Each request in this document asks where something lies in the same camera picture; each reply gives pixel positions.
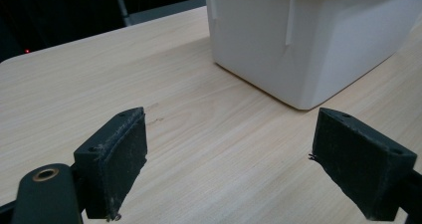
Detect grey metal stand pole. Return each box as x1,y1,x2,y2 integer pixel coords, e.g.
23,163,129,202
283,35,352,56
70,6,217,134
112,0,133,27

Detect white plastic storage bin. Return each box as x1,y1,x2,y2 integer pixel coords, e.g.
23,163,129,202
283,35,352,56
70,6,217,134
203,0,422,112

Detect grey bar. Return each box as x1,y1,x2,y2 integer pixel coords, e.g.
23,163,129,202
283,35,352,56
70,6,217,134
127,0,207,26

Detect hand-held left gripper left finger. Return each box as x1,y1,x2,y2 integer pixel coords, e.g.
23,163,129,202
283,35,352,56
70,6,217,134
73,106,148,220

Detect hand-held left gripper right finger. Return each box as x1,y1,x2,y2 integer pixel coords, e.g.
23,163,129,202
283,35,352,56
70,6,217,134
311,107,418,222

